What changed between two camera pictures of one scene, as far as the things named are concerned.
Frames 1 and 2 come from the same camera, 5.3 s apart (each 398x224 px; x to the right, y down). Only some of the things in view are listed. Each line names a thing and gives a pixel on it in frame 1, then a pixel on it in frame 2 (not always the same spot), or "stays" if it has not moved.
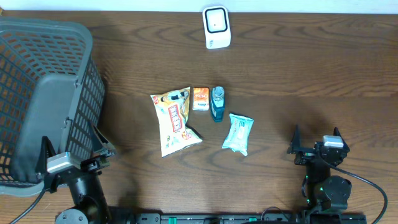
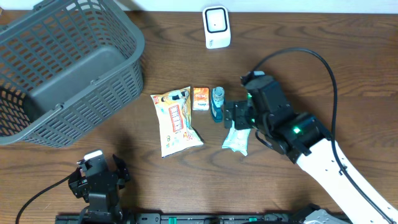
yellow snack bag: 171,108 stays
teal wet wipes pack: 237,139 stays
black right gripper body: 306,156 -> 247,116
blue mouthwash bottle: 217,103 stays
